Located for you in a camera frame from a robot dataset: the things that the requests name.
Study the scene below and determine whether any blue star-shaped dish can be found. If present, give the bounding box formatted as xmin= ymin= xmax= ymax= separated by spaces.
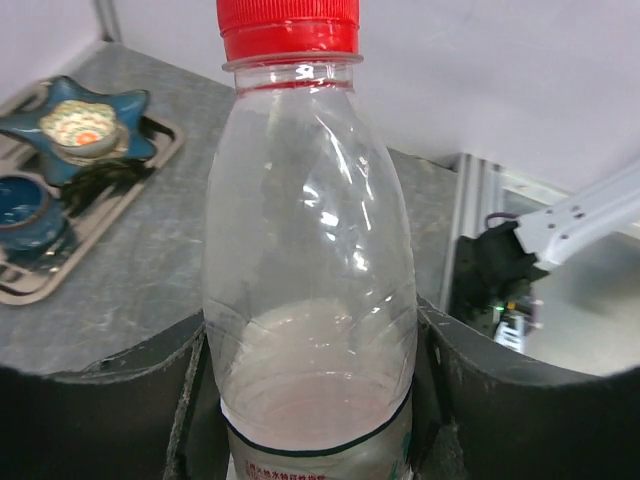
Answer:
xmin=1 ymin=76 xmax=157 ymax=186

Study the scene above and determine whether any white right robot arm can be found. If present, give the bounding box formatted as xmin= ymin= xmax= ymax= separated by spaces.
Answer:
xmin=443 ymin=155 xmax=639 ymax=351

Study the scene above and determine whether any red bottle cap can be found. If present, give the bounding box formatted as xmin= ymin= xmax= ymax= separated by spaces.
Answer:
xmin=216 ymin=0 xmax=360 ymax=62

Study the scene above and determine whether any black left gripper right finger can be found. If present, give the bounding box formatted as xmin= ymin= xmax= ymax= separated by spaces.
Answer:
xmin=410 ymin=299 xmax=639 ymax=479

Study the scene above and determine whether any clear bottle red label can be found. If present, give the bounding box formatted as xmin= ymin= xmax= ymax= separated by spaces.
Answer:
xmin=202 ymin=54 xmax=418 ymax=479

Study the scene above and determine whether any silver metal tray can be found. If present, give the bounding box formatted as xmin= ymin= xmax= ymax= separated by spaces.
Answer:
xmin=1 ymin=77 xmax=185 ymax=306

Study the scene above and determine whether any blue ceramic cup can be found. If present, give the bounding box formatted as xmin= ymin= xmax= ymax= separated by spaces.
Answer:
xmin=1 ymin=174 xmax=66 ymax=251

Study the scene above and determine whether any small patterned bowl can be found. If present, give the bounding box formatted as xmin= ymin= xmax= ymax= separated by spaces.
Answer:
xmin=38 ymin=100 xmax=118 ymax=158

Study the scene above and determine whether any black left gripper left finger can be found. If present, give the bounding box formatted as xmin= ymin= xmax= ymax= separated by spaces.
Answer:
xmin=1 ymin=313 xmax=229 ymax=479

